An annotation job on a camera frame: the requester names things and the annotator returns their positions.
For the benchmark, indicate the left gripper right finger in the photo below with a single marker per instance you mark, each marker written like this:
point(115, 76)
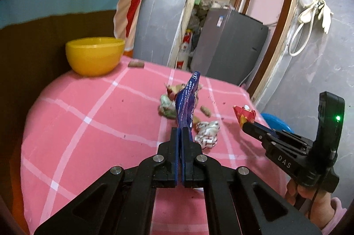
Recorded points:
point(237, 200)

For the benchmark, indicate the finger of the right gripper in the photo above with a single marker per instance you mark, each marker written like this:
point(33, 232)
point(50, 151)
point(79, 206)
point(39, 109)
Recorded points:
point(258, 131)

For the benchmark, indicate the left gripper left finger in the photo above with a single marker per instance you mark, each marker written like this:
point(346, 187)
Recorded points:
point(121, 201)

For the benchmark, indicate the red snack wrapper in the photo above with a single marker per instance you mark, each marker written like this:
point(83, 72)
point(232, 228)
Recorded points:
point(244, 114)

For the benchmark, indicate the white red patterned wrapper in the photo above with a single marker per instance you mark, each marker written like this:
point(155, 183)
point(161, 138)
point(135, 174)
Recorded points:
point(207, 133)

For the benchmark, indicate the blue snack wrapper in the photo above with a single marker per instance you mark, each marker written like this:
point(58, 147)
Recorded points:
point(186, 100)

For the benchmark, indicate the silver foil wrapper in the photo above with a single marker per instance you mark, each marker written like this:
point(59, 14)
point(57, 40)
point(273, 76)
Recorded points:
point(167, 107)

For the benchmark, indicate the small brown food scrap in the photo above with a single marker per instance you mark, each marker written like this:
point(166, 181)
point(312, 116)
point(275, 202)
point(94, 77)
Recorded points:
point(206, 111)

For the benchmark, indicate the brown paper scrap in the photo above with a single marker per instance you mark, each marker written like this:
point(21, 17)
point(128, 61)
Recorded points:
point(173, 90)

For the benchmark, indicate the person's right hand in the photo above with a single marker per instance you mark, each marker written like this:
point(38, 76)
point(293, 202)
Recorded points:
point(321, 212)

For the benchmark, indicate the blue plastic bucket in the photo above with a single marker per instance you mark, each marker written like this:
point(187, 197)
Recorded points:
point(276, 123)

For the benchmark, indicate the pink checked tablecloth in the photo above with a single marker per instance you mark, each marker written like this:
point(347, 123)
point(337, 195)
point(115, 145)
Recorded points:
point(80, 127)

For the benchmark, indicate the grey washing machine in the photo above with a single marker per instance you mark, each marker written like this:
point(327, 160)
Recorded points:
point(229, 46)

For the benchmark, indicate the white rubber gloves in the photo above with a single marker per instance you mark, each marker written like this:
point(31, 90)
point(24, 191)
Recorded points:
point(319, 10)

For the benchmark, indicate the brown cork piece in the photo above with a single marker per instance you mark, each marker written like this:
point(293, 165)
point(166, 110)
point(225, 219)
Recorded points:
point(136, 64)

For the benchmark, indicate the yellow plastic bowl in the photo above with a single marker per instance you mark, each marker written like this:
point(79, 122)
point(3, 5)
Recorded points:
point(95, 56)

